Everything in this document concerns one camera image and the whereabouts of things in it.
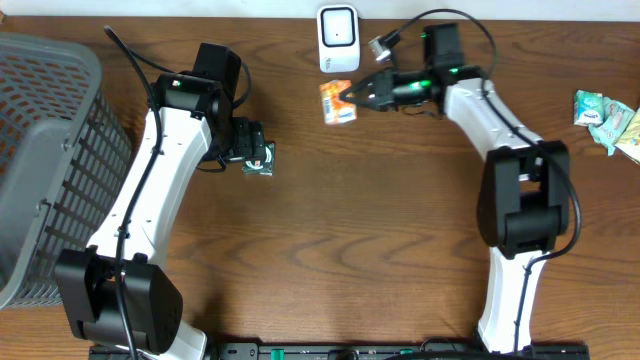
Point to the cream snack bag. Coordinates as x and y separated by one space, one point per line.
629 141

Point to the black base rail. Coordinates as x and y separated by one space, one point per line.
256 351

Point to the white barcode scanner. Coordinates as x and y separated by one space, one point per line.
338 38

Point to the mint green pouch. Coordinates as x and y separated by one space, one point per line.
617 117

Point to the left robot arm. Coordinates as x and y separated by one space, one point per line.
115 292

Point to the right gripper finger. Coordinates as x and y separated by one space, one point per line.
366 102
366 86

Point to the orange tissue pack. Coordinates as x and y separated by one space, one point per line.
335 110

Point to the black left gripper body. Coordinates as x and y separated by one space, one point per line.
255 150

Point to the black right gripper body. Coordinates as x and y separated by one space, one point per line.
392 93

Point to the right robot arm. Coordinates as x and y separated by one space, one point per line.
523 202

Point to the green tissue pack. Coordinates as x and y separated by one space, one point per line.
588 108

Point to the dark green round-logo packet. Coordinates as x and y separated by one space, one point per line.
262 167

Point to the grey plastic shopping basket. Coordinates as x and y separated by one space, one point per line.
64 159

